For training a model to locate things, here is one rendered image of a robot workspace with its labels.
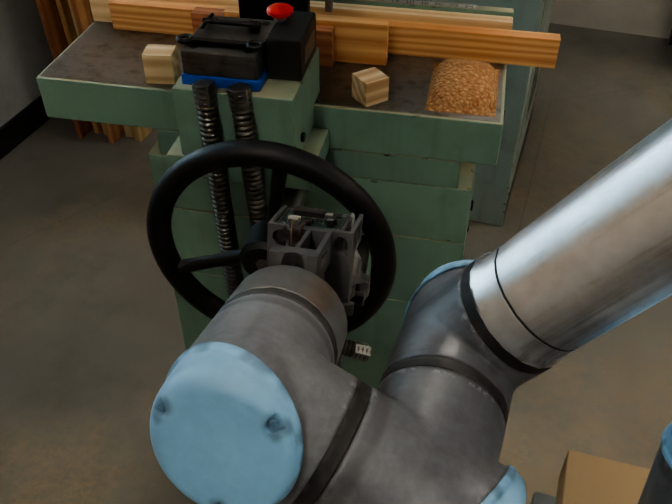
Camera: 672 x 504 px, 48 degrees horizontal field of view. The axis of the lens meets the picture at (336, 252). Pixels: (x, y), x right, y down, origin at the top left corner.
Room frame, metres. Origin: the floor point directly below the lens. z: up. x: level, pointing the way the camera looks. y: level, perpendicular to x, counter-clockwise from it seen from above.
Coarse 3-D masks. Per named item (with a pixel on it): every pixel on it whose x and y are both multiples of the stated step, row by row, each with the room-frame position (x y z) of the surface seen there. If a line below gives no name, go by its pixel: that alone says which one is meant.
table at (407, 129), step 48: (96, 48) 0.97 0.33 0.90; (144, 48) 0.97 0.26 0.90; (48, 96) 0.89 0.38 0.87; (96, 96) 0.87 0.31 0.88; (144, 96) 0.86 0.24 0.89; (336, 96) 0.84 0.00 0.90; (336, 144) 0.81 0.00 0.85; (384, 144) 0.80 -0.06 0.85; (432, 144) 0.79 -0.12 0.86; (480, 144) 0.78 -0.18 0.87
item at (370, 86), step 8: (360, 72) 0.84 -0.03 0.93; (368, 72) 0.84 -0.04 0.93; (376, 72) 0.84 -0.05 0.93; (352, 80) 0.84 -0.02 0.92; (360, 80) 0.82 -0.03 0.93; (368, 80) 0.82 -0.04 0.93; (376, 80) 0.82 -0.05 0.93; (384, 80) 0.83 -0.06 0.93; (352, 88) 0.84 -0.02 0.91; (360, 88) 0.82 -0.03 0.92; (368, 88) 0.81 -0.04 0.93; (376, 88) 0.82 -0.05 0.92; (384, 88) 0.83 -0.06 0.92; (352, 96) 0.84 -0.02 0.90; (360, 96) 0.82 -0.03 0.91; (368, 96) 0.81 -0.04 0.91; (376, 96) 0.82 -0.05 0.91; (384, 96) 0.83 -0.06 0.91; (368, 104) 0.81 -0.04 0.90
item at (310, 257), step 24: (288, 216) 0.49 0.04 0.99; (312, 216) 0.50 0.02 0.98; (336, 216) 0.50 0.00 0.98; (360, 216) 0.50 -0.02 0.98; (288, 240) 0.47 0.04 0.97; (312, 240) 0.46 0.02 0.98; (336, 240) 0.47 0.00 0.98; (288, 264) 0.42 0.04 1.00; (312, 264) 0.41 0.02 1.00; (336, 264) 0.45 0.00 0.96; (336, 288) 0.45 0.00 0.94
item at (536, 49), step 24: (120, 0) 1.04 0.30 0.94; (144, 0) 1.04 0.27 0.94; (120, 24) 1.03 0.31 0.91; (144, 24) 1.03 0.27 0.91; (168, 24) 1.02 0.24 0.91; (408, 24) 0.96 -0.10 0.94; (432, 24) 0.96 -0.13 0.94; (408, 48) 0.95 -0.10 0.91; (432, 48) 0.95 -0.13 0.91; (456, 48) 0.94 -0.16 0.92; (480, 48) 0.93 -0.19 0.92; (504, 48) 0.93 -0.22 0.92; (528, 48) 0.92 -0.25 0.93; (552, 48) 0.92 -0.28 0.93
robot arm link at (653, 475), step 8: (664, 432) 0.37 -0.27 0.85; (664, 440) 0.36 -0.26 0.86; (664, 448) 0.35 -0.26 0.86; (656, 456) 0.36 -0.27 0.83; (664, 456) 0.34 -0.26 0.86; (656, 464) 0.35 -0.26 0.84; (664, 464) 0.34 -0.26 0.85; (656, 472) 0.35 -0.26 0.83; (664, 472) 0.34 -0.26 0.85; (648, 480) 0.36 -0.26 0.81; (656, 480) 0.34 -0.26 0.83; (664, 480) 0.33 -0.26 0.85; (648, 488) 0.35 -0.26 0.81; (656, 488) 0.34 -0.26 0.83; (664, 488) 0.33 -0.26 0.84; (640, 496) 0.37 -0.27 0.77; (648, 496) 0.34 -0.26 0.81; (656, 496) 0.33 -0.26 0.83; (664, 496) 0.32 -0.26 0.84
